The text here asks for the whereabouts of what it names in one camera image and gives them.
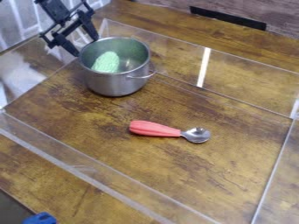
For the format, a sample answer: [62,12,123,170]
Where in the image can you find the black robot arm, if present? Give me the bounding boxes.
[34,0,99,57]

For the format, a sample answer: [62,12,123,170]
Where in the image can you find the red handled metal spoon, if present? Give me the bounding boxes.
[128,120,211,144]

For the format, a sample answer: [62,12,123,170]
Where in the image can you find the silver metal pot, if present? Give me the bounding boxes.
[79,37,156,97]

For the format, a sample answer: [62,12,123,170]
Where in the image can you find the black strip on wall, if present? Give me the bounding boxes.
[190,6,267,31]

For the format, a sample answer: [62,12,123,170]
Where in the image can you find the blue object at corner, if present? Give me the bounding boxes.
[23,212,58,224]

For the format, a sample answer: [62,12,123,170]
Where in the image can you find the clear acrylic barrier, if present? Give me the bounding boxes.
[0,18,299,224]

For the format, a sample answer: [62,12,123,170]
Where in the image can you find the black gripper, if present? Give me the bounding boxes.
[34,0,99,57]

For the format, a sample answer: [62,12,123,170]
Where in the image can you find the green bitter gourd toy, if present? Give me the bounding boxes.
[91,52,120,73]

